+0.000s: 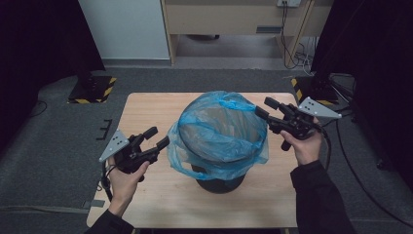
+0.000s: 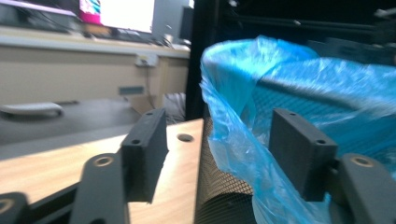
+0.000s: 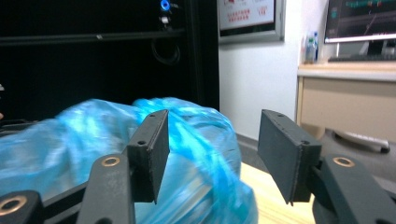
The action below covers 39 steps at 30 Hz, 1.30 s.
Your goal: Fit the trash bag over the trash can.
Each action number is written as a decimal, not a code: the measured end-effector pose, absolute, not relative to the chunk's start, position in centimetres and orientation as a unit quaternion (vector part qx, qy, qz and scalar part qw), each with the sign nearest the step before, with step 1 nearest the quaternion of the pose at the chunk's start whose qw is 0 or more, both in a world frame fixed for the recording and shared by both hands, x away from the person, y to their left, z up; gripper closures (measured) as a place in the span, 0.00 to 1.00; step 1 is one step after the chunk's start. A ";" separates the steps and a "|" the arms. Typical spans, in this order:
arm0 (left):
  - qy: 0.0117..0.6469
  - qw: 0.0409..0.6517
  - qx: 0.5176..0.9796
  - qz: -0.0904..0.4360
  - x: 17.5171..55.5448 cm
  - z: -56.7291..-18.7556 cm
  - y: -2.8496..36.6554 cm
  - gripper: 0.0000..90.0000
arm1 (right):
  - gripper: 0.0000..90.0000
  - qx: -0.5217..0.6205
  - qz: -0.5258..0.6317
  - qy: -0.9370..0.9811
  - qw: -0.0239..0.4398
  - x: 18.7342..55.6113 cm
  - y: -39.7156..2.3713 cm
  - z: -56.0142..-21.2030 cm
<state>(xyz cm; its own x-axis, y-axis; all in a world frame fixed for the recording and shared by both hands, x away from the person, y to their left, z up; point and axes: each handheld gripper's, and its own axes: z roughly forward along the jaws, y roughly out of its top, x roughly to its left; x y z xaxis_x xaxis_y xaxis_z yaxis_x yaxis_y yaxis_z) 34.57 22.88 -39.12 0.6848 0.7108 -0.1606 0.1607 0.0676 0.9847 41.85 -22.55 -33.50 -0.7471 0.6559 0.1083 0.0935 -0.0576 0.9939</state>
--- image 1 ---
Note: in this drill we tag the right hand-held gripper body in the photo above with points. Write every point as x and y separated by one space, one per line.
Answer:
298 125

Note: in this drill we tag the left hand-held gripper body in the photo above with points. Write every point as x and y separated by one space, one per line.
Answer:
128 157

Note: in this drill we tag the blue plastic bag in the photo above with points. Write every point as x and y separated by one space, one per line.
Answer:
207 120

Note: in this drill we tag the black mesh waste bin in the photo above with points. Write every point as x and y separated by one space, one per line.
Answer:
220 187

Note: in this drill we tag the person's right hand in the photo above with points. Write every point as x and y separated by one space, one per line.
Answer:
308 149

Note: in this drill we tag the person's left hand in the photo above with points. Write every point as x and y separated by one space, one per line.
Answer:
125 187

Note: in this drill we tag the striped black stand base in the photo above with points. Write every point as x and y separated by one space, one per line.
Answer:
307 87
97 92

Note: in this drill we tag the grey floor tape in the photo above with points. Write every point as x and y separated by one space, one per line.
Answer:
95 203

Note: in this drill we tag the beige wooden desk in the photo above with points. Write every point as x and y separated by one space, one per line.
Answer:
227 19

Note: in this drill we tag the black curtain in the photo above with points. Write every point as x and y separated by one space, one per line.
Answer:
39 48
376 48

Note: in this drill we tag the white wall socket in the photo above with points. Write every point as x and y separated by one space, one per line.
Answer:
289 2

